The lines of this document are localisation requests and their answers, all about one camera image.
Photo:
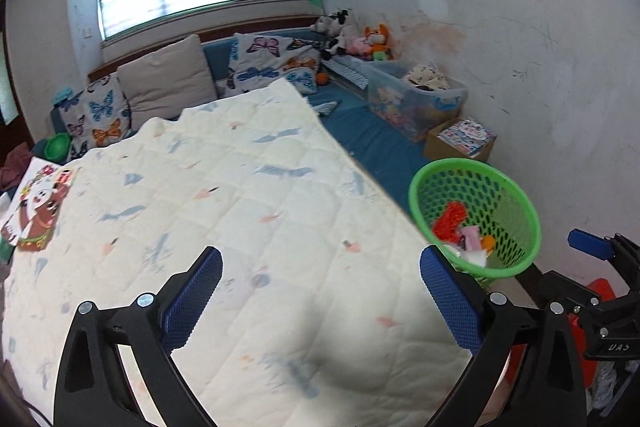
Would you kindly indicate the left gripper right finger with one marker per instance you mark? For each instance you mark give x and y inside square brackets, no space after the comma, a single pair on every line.
[547,389]

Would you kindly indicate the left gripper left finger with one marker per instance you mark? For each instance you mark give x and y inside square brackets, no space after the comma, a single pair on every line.
[93,389]

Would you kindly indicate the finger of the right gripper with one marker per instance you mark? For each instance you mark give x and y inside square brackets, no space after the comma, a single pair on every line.
[599,247]

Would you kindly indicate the white paper cup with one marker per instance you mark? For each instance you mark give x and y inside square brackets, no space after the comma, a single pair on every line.
[477,258]

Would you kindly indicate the pink snack packet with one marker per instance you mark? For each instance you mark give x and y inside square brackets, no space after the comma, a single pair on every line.
[471,239]

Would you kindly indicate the red spiky ball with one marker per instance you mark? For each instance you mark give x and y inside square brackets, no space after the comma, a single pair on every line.
[447,227]

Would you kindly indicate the green plastic waste basket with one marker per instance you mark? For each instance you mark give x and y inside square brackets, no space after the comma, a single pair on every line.
[494,202]

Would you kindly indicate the cartoon bear paper cutout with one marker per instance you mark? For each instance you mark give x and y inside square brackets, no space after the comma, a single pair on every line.
[29,223]

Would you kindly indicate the cardboard box with stickers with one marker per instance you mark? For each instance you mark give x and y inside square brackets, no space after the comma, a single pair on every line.
[461,137]

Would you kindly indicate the white quilted table cover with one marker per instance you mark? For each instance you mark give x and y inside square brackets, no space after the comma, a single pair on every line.
[320,318]

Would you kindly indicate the green bowl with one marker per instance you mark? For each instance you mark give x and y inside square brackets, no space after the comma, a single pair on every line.
[57,148]

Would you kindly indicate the clear plastic storage bin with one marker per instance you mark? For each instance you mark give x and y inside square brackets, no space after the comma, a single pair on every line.
[397,94]

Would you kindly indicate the left butterfly pillow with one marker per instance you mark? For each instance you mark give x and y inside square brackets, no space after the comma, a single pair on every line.
[97,116]

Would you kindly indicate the butterfly pillow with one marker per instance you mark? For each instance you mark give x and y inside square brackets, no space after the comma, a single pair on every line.
[97,116]
[256,60]

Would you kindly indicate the blue sofa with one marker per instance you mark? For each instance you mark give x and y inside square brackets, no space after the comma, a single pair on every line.
[380,149]

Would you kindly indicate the orange fox plush toy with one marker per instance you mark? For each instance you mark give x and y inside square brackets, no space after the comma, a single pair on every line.
[378,43]

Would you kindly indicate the grey cushion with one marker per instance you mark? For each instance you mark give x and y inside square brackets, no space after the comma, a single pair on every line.
[163,83]

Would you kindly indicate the cow plush toy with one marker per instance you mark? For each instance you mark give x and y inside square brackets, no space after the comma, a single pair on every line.
[339,29]

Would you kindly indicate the right butterfly pillow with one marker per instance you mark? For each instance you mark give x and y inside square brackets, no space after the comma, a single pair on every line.
[256,60]

